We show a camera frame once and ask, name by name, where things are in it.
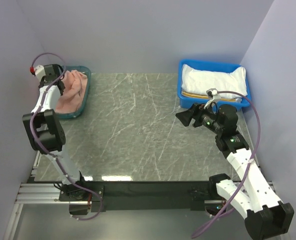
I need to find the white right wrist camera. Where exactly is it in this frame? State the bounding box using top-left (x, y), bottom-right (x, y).
top-left (204, 88), bottom-right (221, 109)

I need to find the white terry towel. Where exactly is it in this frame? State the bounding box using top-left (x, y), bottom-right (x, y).
top-left (181, 64), bottom-right (248, 99)

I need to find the teal plastic laundry basket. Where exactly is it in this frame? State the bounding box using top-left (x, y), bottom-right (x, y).
top-left (37, 65), bottom-right (92, 119)

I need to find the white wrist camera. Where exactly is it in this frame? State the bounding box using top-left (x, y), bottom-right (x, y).
top-left (29, 65), bottom-right (45, 77)
top-left (204, 88), bottom-right (221, 109)

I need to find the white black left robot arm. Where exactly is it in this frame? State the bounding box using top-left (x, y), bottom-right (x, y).
top-left (22, 64), bottom-right (88, 201)

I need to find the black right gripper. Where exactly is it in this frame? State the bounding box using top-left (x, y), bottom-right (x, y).
top-left (175, 101), bottom-right (223, 135)

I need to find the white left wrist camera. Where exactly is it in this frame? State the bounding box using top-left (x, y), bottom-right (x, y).
top-left (29, 65), bottom-right (45, 77)

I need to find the yellow white striped towel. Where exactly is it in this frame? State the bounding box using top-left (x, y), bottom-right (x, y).
top-left (182, 91), bottom-right (241, 103)

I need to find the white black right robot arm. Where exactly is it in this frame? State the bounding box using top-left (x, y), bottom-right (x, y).
top-left (176, 103), bottom-right (294, 240)

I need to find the pink terry towel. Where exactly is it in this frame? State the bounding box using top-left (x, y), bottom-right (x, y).
top-left (55, 69), bottom-right (88, 114)

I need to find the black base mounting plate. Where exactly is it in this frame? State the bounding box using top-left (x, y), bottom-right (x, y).
top-left (53, 181), bottom-right (222, 215)

